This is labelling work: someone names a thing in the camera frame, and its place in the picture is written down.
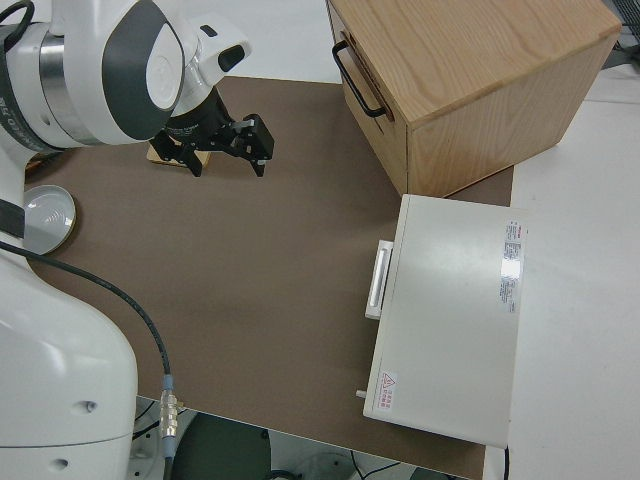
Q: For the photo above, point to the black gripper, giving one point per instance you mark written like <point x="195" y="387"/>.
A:
<point x="200" y="121"/>

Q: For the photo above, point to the gray plate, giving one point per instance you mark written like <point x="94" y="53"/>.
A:
<point x="47" y="220"/>

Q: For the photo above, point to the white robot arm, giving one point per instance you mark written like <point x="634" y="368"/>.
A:
<point x="60" y="350"/>

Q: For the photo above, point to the wooden mug stand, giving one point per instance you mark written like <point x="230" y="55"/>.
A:
<point x="205" y="159"/>

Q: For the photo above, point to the brown table mat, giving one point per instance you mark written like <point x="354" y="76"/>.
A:
<point x="250" y="275"/>

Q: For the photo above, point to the wooden drawer box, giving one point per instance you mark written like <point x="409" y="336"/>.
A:
<point x="475" y="75"/>

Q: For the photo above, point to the white toaster oven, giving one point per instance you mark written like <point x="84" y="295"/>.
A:
<point x="450" y="320"/>

